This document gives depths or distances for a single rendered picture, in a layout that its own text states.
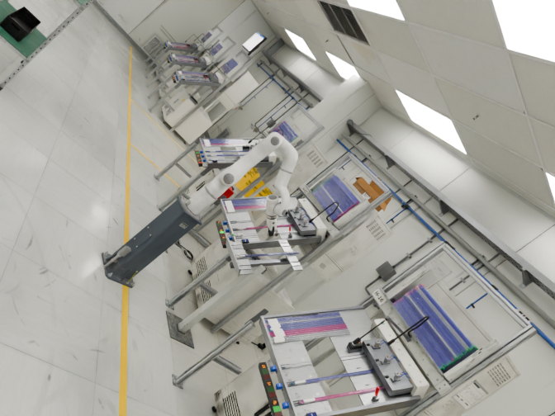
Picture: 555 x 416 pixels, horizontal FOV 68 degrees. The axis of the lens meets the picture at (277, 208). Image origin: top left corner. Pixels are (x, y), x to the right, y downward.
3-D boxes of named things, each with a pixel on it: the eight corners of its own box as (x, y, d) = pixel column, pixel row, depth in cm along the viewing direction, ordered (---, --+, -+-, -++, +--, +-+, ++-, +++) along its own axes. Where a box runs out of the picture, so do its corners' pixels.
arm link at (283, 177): (302, 177, 280) (286, 217, 286) (285, 168, 288) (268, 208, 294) (296, 175, 272) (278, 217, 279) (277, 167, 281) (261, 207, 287)
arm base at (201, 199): (185, 212, 273) (206, 195, 271) (177, 194, 286) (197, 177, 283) (202, 224, 288) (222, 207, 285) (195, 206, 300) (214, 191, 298)
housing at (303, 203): (315, 243, 340) (317, 229, 333) (296, 211, 380) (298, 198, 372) (324, 242, 342) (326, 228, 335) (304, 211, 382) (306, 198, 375)
